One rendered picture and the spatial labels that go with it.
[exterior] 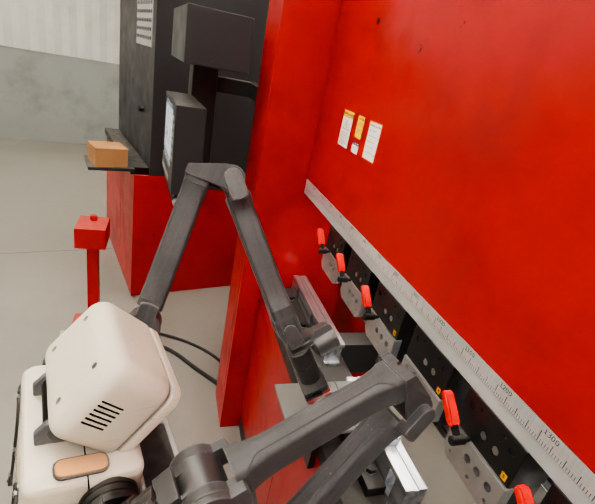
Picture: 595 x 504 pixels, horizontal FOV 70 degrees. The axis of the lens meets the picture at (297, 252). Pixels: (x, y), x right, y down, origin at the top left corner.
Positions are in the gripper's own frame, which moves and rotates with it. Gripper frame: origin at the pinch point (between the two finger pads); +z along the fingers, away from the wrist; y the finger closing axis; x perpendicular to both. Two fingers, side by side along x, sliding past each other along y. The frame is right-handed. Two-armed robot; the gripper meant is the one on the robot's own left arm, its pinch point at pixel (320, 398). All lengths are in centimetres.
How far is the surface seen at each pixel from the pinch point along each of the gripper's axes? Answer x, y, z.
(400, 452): -13.5, -14.1, 14.9
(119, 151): 57, 215, -39
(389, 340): -22.0, -2.3, -11.2
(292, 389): 6.2, 7.2, 0.3
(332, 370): -7.5, 28.1, 22.6
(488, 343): -32, -29, -28
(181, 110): 5, 98, -65
